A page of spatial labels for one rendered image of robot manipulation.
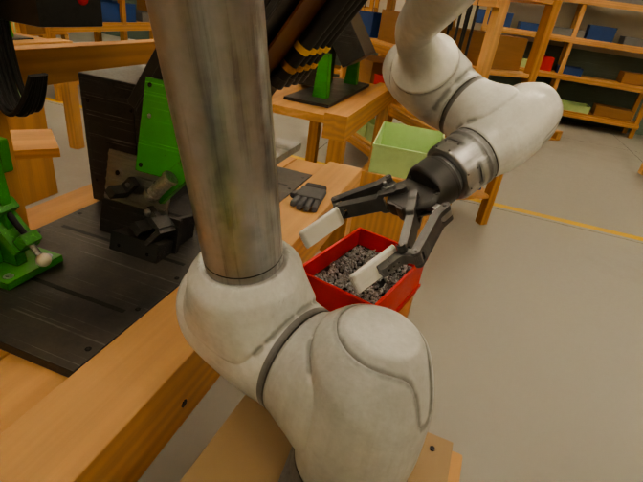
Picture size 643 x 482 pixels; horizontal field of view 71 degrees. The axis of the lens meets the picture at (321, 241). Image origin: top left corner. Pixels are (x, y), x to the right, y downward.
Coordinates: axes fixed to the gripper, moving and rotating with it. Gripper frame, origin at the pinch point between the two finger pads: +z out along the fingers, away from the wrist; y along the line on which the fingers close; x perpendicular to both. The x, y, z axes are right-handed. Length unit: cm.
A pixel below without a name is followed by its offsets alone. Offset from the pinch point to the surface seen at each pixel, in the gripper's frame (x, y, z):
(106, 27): 9, -627, -40
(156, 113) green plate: -12, -61, 5
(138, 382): 10.6, -15.5, 33.8
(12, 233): -8, -53, 42
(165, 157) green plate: -4, -57, 9
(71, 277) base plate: 5, -49, 39
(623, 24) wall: 339, -453, -775
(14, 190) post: -9, -76, 41
